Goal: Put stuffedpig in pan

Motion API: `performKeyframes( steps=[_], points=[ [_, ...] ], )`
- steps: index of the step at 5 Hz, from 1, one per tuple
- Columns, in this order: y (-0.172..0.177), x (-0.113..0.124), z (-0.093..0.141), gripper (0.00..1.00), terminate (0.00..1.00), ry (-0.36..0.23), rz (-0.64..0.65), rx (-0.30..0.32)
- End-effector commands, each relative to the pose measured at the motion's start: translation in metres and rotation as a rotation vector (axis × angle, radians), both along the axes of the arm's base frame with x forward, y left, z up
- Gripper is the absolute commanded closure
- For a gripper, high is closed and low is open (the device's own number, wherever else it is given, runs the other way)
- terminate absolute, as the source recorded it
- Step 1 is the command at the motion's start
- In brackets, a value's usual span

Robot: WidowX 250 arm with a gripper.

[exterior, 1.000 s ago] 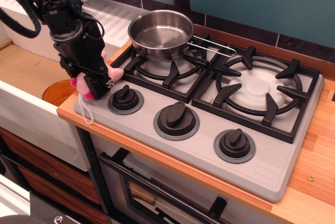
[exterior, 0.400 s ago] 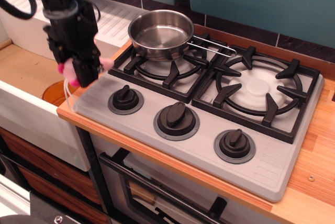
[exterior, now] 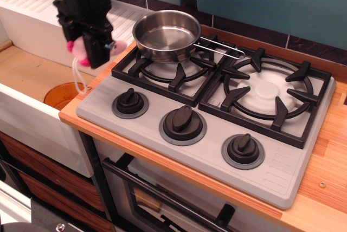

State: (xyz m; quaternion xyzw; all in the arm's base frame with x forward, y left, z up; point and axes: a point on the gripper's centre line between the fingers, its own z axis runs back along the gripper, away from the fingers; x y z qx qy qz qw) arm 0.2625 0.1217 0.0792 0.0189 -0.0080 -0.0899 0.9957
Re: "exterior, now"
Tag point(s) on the black left burner grate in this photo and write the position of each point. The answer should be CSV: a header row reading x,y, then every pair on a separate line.
x,y
184,81

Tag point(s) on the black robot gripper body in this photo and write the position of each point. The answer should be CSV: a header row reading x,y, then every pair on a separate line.
x,y
84,4

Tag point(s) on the black left stove knob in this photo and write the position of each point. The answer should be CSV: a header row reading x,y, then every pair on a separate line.
x,y
130,104

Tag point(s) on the black burner grate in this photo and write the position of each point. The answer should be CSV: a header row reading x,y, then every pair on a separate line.
x,y
280,99
184,81

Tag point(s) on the black right stove knob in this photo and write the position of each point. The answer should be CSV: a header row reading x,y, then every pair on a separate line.
x,y
243,152

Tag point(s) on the grey toy stove top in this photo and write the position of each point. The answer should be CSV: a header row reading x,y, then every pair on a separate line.
x,y
275,181

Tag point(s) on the black right burner grate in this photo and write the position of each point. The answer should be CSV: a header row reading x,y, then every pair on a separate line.
x,y
280,99

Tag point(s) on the pink stuffed pig toy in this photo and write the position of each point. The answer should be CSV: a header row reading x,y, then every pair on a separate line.
x,y
78,50

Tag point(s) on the orange plastic bowl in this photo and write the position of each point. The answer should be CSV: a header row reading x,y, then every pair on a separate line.
x,y
61,95

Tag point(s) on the black stove knob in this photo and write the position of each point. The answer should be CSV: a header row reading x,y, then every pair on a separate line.
x,y
183,126
243,152
130,104

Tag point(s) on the black oven door handle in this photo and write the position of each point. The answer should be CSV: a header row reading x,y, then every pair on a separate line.
x,y
120,169

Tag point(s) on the black middle stove knob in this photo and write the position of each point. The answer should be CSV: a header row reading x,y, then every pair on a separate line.
x,y
183,126

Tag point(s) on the stainless steel pan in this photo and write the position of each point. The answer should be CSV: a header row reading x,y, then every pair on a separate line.
x,y
168,36

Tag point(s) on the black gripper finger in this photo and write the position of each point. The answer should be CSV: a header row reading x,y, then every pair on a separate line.
x,y
72,29
98,48

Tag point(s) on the toy oven door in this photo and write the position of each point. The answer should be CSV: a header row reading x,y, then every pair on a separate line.
x,y
151,214

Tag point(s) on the wooden drawer fronts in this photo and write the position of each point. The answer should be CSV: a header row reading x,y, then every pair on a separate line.
x,y
62,190

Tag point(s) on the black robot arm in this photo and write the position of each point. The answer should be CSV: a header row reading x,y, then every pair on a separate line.
x,y
87,19

